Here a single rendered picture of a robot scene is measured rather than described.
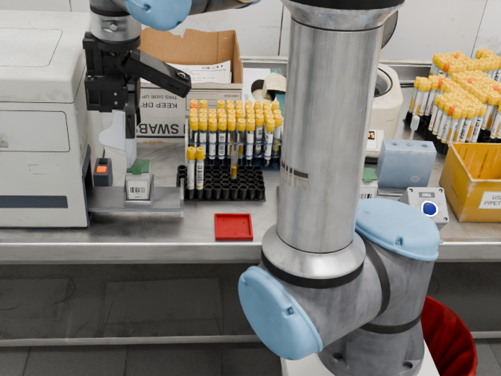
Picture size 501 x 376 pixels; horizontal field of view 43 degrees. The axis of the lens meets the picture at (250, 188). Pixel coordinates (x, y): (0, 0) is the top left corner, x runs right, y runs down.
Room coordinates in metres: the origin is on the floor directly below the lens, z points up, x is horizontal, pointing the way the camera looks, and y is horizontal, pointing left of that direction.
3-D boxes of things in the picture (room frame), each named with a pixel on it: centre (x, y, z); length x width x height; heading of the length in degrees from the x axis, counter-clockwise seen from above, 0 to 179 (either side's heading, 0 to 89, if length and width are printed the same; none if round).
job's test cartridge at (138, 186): (0.92, 0.20, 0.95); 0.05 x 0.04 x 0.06; 7
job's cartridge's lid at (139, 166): (0.92, 0.20, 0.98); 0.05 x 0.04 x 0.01; 7
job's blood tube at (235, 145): (1.03, 0.03, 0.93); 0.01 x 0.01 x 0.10
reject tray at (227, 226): (0.90, 0.03, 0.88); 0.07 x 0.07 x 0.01; 7
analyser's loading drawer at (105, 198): (0.92, 0.22, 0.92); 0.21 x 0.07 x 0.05; 97
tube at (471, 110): (1.23, -0.46, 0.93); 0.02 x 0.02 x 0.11
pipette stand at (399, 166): (1.08, -0.31, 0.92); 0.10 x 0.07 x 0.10; 92
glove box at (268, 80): (1.32, -0.02, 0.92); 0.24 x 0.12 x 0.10; 7
